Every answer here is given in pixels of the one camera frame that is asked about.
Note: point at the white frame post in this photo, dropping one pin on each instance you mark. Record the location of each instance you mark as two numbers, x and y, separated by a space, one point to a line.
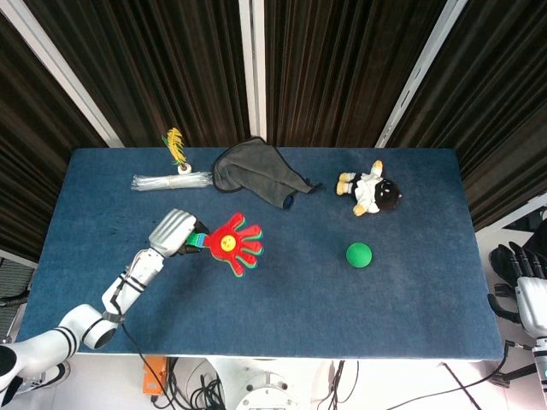
64 77
419 81
255 64

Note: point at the orange control pendant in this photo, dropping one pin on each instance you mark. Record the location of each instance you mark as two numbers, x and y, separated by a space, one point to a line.
154 378

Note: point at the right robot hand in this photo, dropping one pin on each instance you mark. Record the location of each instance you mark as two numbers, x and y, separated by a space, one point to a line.
532 307

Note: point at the grey microfibre cloth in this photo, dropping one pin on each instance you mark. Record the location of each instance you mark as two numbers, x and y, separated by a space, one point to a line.
256 171

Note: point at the blue felt table cover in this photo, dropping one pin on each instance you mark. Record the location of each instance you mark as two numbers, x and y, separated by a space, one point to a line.
299 316

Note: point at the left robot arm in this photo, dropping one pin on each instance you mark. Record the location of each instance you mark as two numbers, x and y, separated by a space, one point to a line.
128 282

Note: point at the black white plush doll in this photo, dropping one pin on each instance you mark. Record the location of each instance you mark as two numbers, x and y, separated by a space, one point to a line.
372 190

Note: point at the dark brown pleated curtain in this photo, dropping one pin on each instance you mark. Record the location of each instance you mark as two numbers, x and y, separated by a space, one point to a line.
179 64

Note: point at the yellow green feather shuttlecock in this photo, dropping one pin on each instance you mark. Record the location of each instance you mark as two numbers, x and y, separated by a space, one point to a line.
175 147

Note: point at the green foam ball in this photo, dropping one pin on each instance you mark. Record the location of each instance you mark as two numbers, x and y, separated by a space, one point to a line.
359 255

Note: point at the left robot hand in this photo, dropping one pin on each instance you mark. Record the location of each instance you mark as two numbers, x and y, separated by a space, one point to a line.
171 232

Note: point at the clear plastic straw bundle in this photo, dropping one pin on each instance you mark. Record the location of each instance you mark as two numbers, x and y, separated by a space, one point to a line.
171 181

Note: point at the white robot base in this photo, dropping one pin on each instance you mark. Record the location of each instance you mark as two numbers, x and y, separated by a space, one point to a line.
260 384

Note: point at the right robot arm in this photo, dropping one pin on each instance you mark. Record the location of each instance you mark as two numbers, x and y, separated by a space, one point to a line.
540 367

